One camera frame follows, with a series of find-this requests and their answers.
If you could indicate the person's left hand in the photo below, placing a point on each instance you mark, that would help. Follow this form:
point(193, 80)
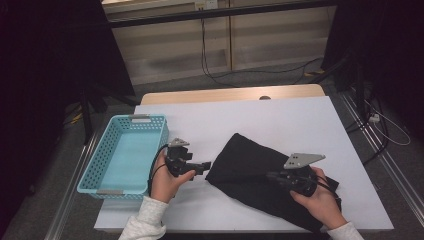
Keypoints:
point(165, 186)

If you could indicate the black horizontal bar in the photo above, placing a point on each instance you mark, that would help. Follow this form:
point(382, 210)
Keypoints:
point(216, 13)

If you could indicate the aluminium floor rail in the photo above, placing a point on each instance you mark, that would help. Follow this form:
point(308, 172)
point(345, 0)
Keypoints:
point(393, 170)
point(71, 190)

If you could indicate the wide black curtain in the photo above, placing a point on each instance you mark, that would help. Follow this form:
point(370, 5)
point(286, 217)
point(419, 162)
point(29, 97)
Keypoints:
point(40, 66)

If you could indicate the yellow floor tape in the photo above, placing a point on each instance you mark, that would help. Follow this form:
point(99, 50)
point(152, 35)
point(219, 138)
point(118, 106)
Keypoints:
point(76, 118)
point(315, 72)

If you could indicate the person's right hand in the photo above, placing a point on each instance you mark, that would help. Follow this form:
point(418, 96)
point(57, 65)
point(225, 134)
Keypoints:
point(321, 206)

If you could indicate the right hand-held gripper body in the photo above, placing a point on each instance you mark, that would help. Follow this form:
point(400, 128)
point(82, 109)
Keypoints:
point(300, 161)

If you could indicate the wooden table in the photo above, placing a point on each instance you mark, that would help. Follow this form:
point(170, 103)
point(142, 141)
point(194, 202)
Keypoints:
point(216, 95)

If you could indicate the black metal stand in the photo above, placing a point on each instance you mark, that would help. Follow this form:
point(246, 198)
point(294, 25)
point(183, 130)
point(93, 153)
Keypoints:
point(360, 93)

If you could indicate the light blue plastic basket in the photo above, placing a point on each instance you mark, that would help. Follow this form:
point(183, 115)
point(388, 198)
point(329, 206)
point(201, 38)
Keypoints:
point(123, 160)

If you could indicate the black pants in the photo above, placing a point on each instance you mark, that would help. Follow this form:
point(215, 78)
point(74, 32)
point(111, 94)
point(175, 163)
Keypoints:
point(243, 163)

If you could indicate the narrow black curtain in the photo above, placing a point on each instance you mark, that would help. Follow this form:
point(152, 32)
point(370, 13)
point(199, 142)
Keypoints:
point(383, 40)

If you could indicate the white wall outlet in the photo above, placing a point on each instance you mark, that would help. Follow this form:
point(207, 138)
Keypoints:
point(206, 4)

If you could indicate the black tripod stand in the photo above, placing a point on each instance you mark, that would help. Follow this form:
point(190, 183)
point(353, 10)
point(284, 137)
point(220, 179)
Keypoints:
point(87, 116)

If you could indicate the white power plug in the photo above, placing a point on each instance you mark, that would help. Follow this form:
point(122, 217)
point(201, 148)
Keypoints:
point(374, 118)

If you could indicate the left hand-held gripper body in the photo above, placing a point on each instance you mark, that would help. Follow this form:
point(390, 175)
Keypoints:
point(178, 160)

